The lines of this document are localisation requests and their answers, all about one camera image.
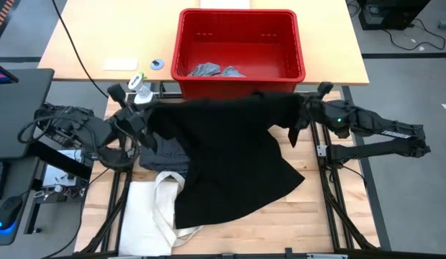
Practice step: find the light orange desk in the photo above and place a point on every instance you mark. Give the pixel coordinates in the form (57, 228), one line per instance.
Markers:
(118, 32)

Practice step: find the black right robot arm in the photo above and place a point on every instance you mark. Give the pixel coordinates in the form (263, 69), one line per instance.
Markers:
(388, 127)

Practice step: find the dark grey garment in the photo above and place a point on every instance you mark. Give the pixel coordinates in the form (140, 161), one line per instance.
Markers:
(165, 158)

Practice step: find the orange black striped strip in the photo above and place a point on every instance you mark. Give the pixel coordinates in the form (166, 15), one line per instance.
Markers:
(3, 14)

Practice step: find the black computer mouse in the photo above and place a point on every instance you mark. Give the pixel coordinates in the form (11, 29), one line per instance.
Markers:
(9, 212)

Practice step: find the black aluminium rig frame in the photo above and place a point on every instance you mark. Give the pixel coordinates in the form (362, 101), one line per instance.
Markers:
(334, 201)

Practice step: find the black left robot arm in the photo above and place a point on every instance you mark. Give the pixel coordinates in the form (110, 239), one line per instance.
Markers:
(82, 129)

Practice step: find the black garment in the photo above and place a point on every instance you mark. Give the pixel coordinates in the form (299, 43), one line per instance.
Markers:
(230, 158)

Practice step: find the white canvas tote bag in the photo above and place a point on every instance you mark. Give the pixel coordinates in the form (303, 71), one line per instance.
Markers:
(144, 216)

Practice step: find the white spray bottle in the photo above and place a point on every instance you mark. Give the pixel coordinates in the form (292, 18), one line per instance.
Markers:
(142, 94)

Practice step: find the computer monitor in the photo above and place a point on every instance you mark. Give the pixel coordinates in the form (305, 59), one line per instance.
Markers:
(0, 76)

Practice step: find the small light grey cloth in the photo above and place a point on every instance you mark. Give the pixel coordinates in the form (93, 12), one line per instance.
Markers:
(233, 72)
(205, 69)

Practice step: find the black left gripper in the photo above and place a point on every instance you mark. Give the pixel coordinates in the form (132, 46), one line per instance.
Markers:
(136, 120)

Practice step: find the red plastic laundry bin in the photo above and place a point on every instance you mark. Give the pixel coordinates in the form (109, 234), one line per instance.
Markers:
(237, 86)

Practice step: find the grey workstation desk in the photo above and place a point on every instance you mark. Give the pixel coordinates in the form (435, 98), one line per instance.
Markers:
(14, 237)

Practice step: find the white rectangular pad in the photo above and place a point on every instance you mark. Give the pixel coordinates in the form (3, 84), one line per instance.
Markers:
(120, 63)

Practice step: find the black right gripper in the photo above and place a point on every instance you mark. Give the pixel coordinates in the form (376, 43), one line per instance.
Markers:
(322, 115)

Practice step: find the black computer case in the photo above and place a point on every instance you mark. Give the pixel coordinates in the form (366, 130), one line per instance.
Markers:
(392, 14)

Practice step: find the dark grey flat panel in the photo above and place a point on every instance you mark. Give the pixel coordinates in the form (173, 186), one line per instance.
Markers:
(18, 115)

